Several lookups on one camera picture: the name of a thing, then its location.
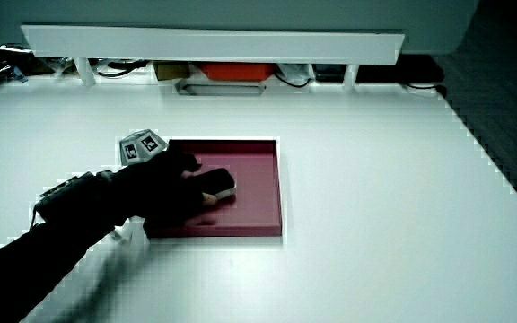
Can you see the orange box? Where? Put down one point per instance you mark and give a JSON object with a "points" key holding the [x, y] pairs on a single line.
{"points": [[236, 71]]}

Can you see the person's right hand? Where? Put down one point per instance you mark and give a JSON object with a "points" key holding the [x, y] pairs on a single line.
{"points": [[160, 188]]}

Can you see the white monitor riser shelf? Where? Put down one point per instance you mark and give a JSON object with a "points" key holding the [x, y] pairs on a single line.
{"points": [[213, 45]]}

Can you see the brown cardboard box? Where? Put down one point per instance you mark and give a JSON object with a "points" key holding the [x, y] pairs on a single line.
{"points": [[171, 70]]}

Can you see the black and white eraser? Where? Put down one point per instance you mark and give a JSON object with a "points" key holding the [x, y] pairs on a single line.
{"points": [[218, 181]]}

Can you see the dark red square tray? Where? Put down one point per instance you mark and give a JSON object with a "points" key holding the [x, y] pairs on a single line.
{"points": [[254, 197]]}

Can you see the clear plastic bag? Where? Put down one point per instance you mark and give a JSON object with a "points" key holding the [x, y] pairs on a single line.
{"points": [[295, 71]]}

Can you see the person's right forearm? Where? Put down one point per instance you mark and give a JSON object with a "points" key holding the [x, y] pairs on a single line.
{"points": [[38, 251]]}

